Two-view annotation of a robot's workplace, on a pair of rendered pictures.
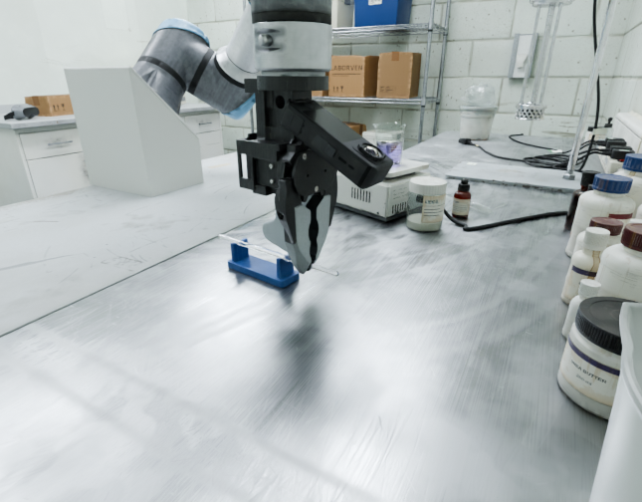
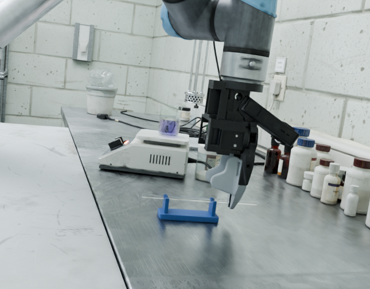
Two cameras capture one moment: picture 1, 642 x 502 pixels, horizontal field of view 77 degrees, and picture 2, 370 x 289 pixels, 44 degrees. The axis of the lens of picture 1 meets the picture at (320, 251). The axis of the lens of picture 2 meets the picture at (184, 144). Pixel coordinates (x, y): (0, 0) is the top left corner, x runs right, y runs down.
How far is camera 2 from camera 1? 0.64 m
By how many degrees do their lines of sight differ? 48
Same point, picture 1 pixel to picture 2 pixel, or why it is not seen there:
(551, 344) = (349, 218)
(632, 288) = (367, 185)
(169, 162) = not seen: outside the picture
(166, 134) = not seen: outside the picture
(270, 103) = (229, 96)
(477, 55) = (41, 35)
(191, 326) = (222, 250)
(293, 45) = (264, 68)
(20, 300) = (73, 271)
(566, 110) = (121, 90)
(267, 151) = (237, 127)
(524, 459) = not seen: outside the picture
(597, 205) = (306, 153)
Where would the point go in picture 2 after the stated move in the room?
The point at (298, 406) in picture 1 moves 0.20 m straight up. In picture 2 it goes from (331, 261) to (356, 123)
